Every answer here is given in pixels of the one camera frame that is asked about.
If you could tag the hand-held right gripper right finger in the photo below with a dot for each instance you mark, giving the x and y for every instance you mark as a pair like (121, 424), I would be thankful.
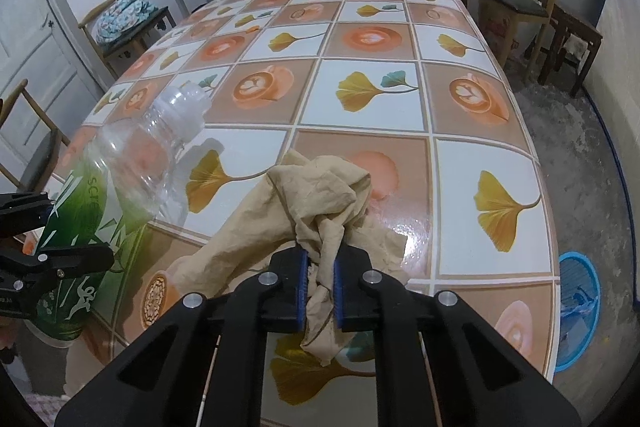
(338, 292)

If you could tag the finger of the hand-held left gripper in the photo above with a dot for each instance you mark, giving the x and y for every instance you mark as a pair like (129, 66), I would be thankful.
(25, 209)
(75, 259)

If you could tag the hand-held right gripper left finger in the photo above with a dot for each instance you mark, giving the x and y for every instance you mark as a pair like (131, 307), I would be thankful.
(302, 287)

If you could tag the beige cloth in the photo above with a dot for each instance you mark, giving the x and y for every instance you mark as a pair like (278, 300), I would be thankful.
(320, 192)

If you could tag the green label plastic bottle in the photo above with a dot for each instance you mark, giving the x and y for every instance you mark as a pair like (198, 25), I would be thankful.
(130, 157)

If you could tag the blue plastic basket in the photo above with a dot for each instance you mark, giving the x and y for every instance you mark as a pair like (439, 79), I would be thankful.
(590, 337)

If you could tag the white door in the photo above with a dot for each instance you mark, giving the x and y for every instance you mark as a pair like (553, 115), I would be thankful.
(30, 57)

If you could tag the tile print tablecloth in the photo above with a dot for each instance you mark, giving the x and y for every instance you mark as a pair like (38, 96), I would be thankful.
(375, 107)

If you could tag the wooden armchair dark seat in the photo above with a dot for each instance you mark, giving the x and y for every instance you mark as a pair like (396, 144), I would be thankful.
(135, 39)

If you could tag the floral cushion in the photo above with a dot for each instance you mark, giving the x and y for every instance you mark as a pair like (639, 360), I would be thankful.
(122, 19)

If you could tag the brown carton red print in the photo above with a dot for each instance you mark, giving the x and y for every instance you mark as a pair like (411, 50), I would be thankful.
(497, 27)

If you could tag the dark wooden stool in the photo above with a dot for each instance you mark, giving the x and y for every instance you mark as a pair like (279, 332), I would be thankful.
(575, 24)

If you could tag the white mattress blue trim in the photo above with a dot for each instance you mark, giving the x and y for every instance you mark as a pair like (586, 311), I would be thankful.
(620, 57)

